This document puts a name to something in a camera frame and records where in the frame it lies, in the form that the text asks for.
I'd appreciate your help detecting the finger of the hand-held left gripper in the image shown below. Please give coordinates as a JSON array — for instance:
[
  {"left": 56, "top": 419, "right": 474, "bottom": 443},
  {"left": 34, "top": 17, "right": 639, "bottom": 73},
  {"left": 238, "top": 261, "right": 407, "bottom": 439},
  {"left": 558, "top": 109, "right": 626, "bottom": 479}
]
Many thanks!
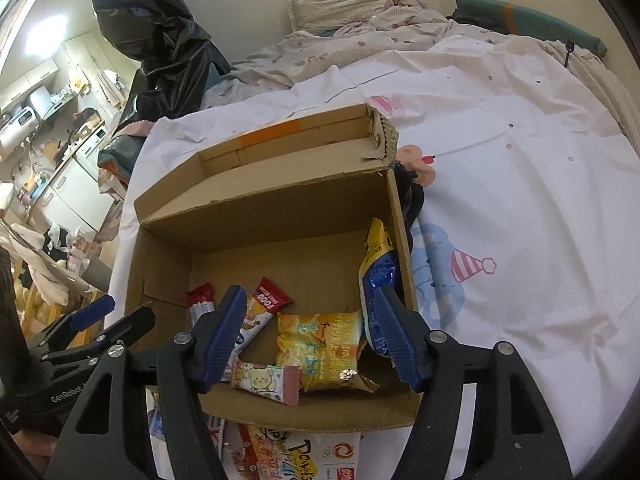
[
  {"left": 24, "top": 294, "right": 117, "bottom": 357},
  {"left": 42, "top": 305, "right": 156, "bottom": 367}
]

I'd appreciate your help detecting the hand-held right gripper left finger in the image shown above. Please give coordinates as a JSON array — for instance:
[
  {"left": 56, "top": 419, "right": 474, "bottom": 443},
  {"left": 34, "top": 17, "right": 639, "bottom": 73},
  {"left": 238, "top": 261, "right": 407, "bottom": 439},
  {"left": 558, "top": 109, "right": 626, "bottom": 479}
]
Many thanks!
[{"left": 45, "top": 285, "right": 248, "bottom": 480}]

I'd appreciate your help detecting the white base cabinet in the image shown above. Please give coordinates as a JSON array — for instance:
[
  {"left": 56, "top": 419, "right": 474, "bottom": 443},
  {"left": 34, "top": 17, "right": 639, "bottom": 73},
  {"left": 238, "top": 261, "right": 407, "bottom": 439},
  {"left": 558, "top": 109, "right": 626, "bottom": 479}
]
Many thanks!
[{"left": 27, "top": 152, "right": 118, "bottom": 233}]

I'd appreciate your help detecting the teal orange cloth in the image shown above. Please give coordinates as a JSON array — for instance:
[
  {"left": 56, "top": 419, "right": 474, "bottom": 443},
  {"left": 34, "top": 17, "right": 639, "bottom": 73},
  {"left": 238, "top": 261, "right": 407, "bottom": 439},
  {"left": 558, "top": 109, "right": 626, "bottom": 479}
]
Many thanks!
[{"left": 97, "top": 120, "right": 151, "bottom": 186}]

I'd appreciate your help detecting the white snack packet green print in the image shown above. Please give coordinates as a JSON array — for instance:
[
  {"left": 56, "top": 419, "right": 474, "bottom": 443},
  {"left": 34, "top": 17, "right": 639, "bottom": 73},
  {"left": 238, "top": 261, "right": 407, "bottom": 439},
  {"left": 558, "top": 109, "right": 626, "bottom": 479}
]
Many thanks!
[{"left": 277, "top": 430, "right": 362, "bottom": 480}]

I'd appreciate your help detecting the tall white cabinet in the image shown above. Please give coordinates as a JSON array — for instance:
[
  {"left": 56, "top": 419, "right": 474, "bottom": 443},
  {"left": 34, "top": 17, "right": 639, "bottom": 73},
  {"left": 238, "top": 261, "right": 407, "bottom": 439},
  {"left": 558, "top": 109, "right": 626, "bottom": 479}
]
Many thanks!
[{"left": 65, "top": 35, "right": 126, "bottom": 106}]

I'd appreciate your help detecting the cardboard box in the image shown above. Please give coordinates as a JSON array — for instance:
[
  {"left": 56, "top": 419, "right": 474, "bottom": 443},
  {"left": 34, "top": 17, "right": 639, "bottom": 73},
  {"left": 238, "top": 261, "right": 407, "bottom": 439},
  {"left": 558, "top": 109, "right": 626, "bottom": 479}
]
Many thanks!
[{"left": 122, "top": 102, "right": 423, "bottom": 433}]

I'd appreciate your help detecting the grey patterned duvet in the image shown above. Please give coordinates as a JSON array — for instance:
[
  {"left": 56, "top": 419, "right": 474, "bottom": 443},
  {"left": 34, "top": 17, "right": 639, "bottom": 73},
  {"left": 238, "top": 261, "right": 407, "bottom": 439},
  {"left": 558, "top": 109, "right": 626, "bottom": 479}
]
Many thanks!
[{"left": 200, "top": 0, "right": 456, "bottom": 111}]

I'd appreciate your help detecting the black plastic bag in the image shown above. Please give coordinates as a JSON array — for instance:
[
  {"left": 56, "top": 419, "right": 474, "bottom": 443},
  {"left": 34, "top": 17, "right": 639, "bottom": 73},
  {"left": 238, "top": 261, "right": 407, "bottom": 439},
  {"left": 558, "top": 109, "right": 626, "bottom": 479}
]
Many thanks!
[{"left": 90, "top": 0, "right": 233, "bottom": 131}]

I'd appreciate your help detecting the black strap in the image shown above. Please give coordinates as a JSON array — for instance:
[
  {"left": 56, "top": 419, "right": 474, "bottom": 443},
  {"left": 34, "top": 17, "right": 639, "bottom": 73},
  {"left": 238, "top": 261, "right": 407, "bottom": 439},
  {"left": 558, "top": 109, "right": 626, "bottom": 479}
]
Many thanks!
[{"left": 392, "top": 159, "right": 427, "bottom": 241}]

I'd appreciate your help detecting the patterned pillow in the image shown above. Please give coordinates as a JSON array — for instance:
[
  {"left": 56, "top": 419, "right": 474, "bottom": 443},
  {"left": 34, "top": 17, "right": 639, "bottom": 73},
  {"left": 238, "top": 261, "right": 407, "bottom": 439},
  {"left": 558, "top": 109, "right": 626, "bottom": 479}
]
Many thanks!
[{"left": 286, "top": 0, "right": 388, "bottom": 36}]

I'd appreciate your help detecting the grey trash bin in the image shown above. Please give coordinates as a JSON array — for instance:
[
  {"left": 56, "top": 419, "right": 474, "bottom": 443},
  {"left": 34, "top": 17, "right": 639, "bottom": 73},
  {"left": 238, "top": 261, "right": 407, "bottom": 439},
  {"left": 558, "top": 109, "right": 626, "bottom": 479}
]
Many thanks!
[{"left": 75, "top": 252, "right": 112, "bottom": 293}]

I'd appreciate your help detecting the pink bear snack packet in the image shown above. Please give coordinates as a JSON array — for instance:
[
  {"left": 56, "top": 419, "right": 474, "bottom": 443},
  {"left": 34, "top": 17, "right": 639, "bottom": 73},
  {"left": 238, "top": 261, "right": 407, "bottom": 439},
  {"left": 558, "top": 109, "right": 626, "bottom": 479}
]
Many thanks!
[{"left": 230, "top": 361, "right": 301, "bottom": 407}]

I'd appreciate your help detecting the red white stick packet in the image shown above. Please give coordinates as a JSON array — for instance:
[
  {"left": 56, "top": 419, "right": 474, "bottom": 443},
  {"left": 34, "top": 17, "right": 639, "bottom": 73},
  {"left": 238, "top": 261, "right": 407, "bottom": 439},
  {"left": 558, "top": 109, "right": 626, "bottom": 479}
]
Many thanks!
[
  {"left": 185, "top": 283, "right": 217, "bottom": 333},
  {"left": 234, "top": 276, "right": 293, "bottom": 361}
]

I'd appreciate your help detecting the hanging white cloth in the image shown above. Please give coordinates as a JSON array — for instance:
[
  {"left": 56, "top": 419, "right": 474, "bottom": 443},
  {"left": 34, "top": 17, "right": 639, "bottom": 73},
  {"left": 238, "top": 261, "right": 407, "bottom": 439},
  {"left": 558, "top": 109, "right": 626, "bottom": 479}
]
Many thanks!
[{"left": 0, "top": 222, "right": 71, "bottom": 306}]

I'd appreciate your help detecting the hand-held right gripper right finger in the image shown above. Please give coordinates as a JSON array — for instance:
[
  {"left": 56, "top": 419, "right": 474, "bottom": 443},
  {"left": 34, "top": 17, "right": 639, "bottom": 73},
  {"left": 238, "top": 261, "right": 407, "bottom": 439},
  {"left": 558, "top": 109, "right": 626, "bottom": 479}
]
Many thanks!
[{"left": 372, "top": 285, "right": 573, "bottom": 480}]

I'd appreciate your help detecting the blue and yellow snack packet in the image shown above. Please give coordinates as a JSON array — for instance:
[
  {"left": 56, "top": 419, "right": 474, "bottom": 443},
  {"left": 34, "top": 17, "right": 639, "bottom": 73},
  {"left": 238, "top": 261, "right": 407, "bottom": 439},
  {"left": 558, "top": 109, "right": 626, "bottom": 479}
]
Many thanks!
[{"left": 359, "top": 217, "right": 403, "bottom": 356}]

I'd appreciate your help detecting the green rolled mat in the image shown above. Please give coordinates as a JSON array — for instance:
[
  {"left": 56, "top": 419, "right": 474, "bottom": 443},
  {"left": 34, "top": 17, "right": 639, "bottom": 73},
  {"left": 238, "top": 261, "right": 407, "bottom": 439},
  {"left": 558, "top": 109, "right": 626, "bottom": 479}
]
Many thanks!
[{"left": 452, "top": 0, "right": 608, "bottom": 58}]

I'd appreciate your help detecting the white water heater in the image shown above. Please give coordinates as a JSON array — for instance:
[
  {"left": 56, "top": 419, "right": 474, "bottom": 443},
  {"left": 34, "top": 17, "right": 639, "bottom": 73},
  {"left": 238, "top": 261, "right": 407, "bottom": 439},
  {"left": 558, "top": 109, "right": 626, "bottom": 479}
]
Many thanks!
[{"left": 0, "top": 87, "right": 53, "bottom": 148}]

